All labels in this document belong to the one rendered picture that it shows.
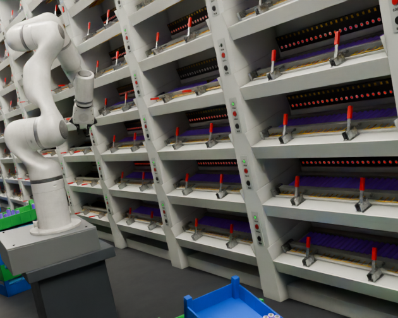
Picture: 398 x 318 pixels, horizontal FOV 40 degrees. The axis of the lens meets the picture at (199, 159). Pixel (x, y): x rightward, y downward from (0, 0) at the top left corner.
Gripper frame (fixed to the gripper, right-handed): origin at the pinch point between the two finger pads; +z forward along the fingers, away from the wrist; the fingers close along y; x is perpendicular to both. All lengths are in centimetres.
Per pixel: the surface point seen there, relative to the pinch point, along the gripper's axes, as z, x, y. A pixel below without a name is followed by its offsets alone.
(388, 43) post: -110, -115, 66
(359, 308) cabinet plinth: -33, -134, 78
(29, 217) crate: 39, -21, -25
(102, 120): 8.4, 20.7, 10.6
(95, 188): 60, 25, 9
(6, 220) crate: 37, -25, -35
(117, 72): -28.7, 7.8, 15.4
